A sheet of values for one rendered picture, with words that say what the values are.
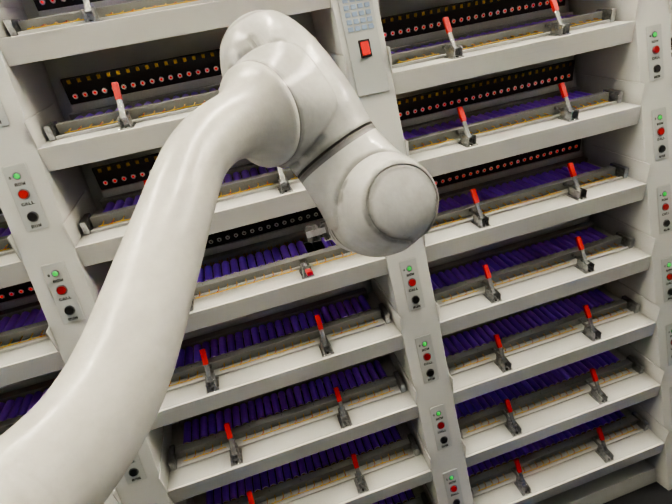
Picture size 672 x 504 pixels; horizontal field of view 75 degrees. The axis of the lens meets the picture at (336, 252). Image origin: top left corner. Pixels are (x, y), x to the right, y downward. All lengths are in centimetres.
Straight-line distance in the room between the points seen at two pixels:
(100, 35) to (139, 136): 19
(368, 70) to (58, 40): 58
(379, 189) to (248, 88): 15
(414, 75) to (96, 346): 85
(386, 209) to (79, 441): 28
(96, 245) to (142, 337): 69
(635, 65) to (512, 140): 36
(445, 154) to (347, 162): 60
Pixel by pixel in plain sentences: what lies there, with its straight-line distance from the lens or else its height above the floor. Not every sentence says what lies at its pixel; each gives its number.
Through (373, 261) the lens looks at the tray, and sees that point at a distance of 98.
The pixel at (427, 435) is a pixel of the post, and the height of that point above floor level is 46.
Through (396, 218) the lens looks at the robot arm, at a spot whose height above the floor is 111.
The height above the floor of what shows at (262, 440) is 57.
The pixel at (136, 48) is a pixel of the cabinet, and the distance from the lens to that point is 117.
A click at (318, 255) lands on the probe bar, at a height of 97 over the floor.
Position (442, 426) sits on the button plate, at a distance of 119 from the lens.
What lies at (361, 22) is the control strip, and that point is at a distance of 99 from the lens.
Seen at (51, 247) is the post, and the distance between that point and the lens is 99.
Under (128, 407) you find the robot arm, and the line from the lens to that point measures 28.
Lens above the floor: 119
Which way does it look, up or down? 13 degrees down
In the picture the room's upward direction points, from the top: 13 degrees counter-clockwise
